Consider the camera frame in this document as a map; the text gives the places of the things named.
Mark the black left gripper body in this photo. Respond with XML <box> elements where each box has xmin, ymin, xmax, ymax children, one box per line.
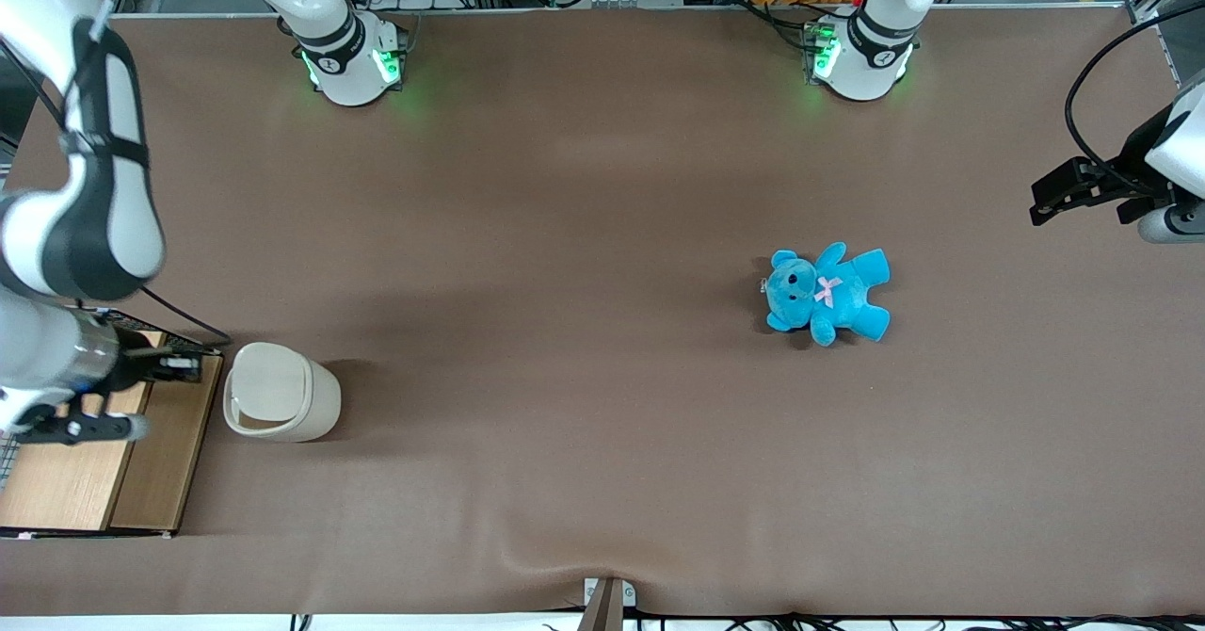
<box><xmin>1078</xmin><ymin>127</ymin><xmax>1178</xmax><ymax>225</ymax></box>

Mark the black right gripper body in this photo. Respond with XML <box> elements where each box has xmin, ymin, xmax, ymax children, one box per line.
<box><xmin>89</xmin><ymin>330</ymin><xmax>163</xmax><ymax>396</ymax></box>

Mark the cream swing-lid trash can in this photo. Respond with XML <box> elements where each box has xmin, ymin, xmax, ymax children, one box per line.
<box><xmin>222</xmin><ymin>341</ymin><xmax>343</xmax><ymax>444</ymax></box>

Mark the wooden step platform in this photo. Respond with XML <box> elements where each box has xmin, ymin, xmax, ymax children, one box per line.
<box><xmin>0</xmin><ymin>328</ymin><xmax>226</xmax><ymax>535</ymax></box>

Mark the blue teddy bear plush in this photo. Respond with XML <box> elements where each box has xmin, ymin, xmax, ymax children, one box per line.
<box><xmin>763</xmin><ymin>241</ymin><xmax>892</xmax><ymax>348</ymax></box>

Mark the brown table cover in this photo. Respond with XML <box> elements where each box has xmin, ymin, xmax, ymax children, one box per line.
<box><xmin>0</xmin><ymin>9</ymin><xmax>1205</xmax><ymax>618</ymax></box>

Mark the metal table clamp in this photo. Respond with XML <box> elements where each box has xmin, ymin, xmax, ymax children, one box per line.
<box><xmin>581</xmin><ymin>576</ymin><xmax>638</xmax><ymax>631</ymax></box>

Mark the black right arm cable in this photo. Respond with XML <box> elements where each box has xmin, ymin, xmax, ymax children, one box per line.
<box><xmin>139</xmin><ymin>284</ymin><xmax>233</xmax><ymax>348</ymax></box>

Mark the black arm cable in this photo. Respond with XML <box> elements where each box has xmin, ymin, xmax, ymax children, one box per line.
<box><xmin>1065</xmin><ymin>11</ymin><xmax>1205</xmax><ymax>194</ymax></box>
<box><xmin>139</xmin><ymin>284</ymin><xmax>233</xmax><ymax>348</ymax></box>

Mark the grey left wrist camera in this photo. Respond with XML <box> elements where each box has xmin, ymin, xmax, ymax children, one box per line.
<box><xmin>1137</xmin><ymin>200</ymin><xmax>1205</xmax><ymax>245</ymax></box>

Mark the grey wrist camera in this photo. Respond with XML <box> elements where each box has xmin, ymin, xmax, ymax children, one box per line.
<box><xmin>1137</xmin><ymin>200</ymin><xmax>1205</xmax><ymax>245</ymax></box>
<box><xmin>17</xmin><ymin>412</ymin><xmax>152</xmax><ymax>446</ymax></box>

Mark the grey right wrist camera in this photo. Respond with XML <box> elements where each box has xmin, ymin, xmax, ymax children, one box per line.
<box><xmin>17</xmin><ymin>412</ymin><xmax>152</xmax><ymax>446</ymax></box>

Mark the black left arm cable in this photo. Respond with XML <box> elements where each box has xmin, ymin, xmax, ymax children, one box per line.
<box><xmin>1065</xmin><ymin>11</ymin><xmax>1205</xmax><ymax>194</ymax></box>

